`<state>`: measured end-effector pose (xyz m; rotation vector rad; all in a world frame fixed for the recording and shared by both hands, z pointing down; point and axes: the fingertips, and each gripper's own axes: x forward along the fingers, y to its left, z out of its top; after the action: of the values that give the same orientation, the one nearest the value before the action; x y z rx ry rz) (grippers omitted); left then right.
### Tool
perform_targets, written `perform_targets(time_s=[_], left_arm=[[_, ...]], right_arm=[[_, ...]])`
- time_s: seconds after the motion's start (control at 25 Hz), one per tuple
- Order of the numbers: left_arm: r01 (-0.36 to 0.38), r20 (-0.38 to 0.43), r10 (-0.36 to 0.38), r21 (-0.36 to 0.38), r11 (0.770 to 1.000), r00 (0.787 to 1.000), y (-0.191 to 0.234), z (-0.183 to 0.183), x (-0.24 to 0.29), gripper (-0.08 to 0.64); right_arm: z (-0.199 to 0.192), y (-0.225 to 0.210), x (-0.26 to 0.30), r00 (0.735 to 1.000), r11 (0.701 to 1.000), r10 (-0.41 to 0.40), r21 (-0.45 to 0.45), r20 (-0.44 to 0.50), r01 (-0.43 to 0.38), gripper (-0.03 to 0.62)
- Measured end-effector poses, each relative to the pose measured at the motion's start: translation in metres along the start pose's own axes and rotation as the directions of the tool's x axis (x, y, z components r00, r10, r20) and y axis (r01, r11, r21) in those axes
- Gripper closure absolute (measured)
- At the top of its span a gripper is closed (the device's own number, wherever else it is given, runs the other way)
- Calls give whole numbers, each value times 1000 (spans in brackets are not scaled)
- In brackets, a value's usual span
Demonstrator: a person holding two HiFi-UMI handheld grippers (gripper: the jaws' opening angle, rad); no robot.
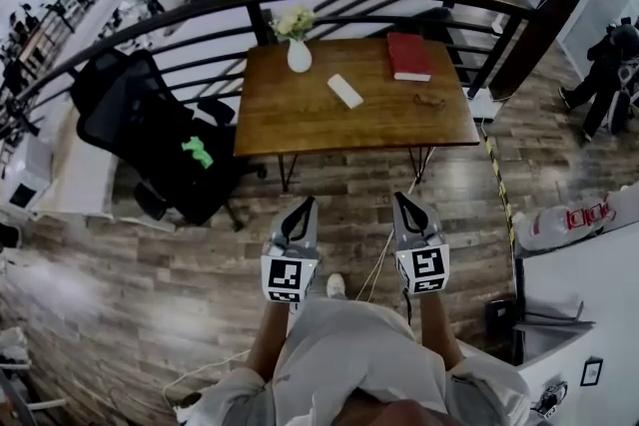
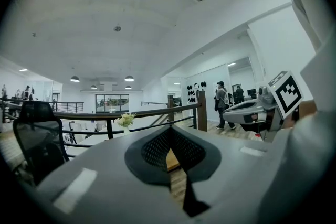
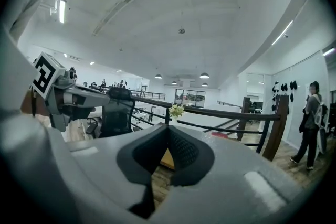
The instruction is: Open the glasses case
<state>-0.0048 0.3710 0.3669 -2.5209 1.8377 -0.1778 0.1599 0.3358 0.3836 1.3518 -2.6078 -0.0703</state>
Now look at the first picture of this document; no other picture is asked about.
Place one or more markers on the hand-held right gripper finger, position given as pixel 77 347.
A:
pixel 402 219
pixel 424 222

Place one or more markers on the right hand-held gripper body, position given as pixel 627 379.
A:
pixel 423 267

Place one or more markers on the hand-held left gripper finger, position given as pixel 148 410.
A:
pixel 310 224
pixel 291 225

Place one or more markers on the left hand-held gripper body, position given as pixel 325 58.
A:
pixel 289 272

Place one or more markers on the white glasses case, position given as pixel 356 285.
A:
pixel 345 91

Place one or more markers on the person's left forearm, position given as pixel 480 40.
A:
pixel 267 339

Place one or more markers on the person's right forearm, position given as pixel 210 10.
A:
pixel 439 329

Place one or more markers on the thin-framed glasses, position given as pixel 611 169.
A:
pixel 428 102

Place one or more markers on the person's white shoe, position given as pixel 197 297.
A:
pixel 335 285

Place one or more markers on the yellow black striped floor strip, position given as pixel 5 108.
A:
pixel 501 194

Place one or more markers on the person's light grey clothing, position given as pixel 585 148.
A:
pixel 349 354

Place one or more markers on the wooden table with metal legs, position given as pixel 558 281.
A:
pixel 359 125

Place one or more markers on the green crumpled object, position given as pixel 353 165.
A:
pixel 197 152

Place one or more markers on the white power box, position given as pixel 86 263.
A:
pixel 483 104

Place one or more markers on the pack of plastic water bottles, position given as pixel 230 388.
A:
pixel 559 222

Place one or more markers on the white counter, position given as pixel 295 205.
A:
pixel 564 294

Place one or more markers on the red book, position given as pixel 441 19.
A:
pixel 409 56

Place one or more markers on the white vase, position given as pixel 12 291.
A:
pixel 299 57

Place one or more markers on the black mesh office chair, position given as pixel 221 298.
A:
pixel 150 134

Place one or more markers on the pale flower bouquet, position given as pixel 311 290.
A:
pixel 293 22

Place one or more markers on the small black picture frame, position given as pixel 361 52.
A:
pixel 592 371

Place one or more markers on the dark wooden post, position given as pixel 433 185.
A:
pixel 536 37

